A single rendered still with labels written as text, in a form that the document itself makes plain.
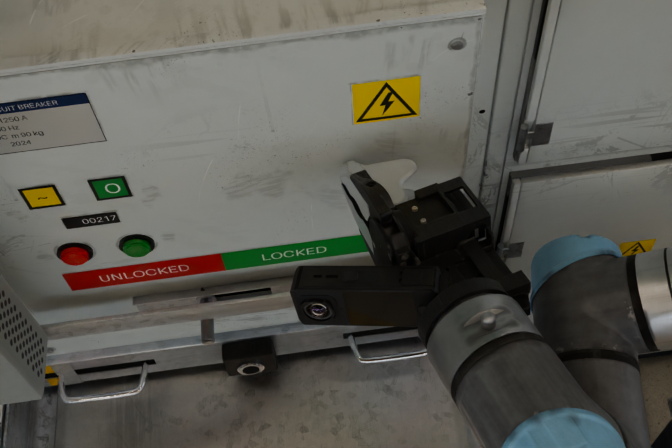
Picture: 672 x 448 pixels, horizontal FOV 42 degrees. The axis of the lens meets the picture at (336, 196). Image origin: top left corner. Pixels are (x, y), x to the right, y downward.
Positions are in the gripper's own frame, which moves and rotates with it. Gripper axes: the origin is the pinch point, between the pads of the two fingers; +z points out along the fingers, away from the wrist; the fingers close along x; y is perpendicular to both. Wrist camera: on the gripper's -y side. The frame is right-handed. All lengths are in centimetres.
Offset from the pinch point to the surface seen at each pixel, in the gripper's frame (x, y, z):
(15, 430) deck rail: -32, -40, 13
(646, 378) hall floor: -117, 69, 36
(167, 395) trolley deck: -36.0, -23.3, 13.7
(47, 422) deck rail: -35, -38, 16
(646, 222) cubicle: -54, 55, 26
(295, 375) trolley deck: -36.8, -7.9, 10.1
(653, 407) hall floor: -118, 67, 30
